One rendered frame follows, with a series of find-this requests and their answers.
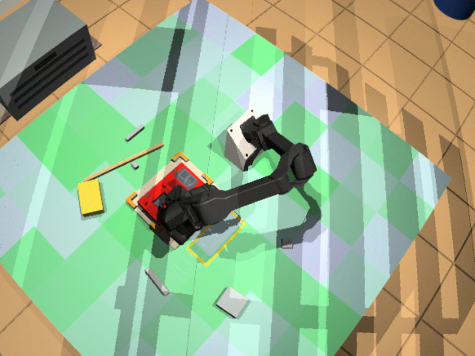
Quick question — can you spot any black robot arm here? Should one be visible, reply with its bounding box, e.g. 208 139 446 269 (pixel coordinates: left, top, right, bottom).
157 113 317 233

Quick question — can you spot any yellow rectangular block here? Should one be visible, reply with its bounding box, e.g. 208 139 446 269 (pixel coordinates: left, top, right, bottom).
78 179 104 216

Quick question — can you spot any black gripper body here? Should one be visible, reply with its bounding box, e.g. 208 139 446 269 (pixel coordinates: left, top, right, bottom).
166 220 194 245

